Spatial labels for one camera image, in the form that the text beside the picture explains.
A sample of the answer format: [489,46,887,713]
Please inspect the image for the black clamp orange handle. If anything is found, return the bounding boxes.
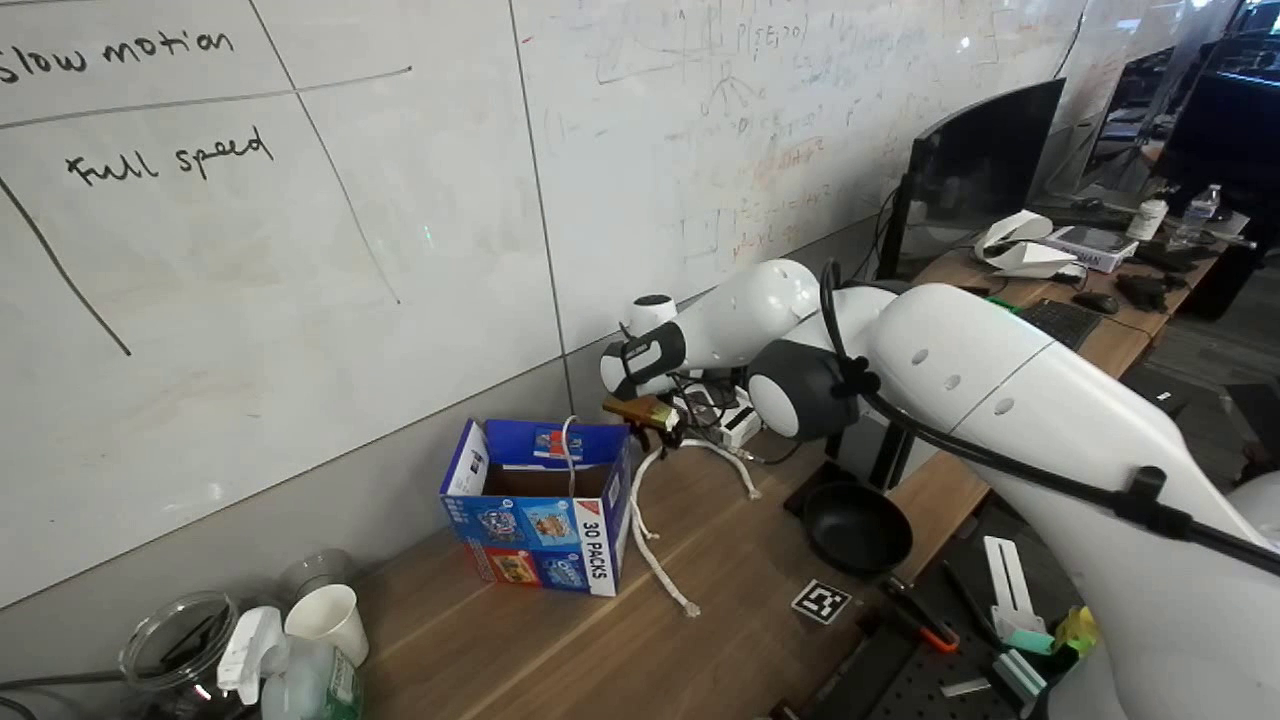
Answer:
[875,572,965,660]

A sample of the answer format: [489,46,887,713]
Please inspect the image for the blue cardboard box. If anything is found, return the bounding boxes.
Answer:
[436,417,640,600]

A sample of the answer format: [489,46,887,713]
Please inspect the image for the small clear bottle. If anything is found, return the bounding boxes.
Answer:
[1174,182,1224,249]

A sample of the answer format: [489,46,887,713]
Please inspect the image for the black monitor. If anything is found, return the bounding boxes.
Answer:
[872,78,1071,290]

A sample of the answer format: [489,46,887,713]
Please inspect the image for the teal plastic part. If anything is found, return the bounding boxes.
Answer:
[990,626,1064,704]

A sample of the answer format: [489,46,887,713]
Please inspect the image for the white paper cup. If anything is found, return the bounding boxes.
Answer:
[278,579,370,670]

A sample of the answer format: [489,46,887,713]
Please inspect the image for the white plastic strip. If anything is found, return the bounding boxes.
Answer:
[981,534,1053,639]

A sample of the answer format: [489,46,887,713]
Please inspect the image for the glass jar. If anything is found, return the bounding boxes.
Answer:
[116,592,247,713]

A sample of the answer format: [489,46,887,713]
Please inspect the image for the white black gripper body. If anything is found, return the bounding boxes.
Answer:
[595,322,692,400]

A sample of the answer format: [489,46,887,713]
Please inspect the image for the black bowl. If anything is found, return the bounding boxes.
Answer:
[782,459,920,586]

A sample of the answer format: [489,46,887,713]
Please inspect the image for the clear plastic cup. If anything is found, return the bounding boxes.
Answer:
[272,544,364,608]

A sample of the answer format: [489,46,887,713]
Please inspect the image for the white phone box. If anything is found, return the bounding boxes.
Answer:
[672,386,766,459]

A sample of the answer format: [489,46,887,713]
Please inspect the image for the yellow toy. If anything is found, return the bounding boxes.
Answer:
[1055,600,1112,660]

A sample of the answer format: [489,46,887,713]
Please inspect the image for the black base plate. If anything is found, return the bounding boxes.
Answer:
[850,626,1061,720]

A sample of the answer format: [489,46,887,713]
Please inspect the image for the black keyboard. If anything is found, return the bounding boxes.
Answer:
[1017,298,1112,351]

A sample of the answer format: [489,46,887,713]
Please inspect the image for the black white tag marker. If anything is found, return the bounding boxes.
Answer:
[787,575,857,632]

